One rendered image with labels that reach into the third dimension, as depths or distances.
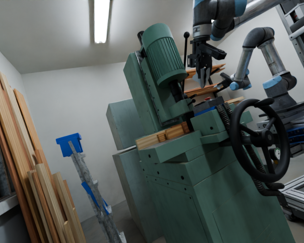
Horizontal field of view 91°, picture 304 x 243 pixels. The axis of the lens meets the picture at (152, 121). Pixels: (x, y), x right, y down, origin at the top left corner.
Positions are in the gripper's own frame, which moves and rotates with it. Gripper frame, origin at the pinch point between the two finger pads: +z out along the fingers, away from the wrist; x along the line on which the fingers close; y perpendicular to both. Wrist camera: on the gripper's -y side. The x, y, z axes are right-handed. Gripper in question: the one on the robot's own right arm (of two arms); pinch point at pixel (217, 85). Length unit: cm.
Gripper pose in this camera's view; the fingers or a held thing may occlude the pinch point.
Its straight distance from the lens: 189.0
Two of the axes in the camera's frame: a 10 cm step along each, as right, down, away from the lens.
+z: -3.4, 2.1, 9.2
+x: 8.3, -4.0, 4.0
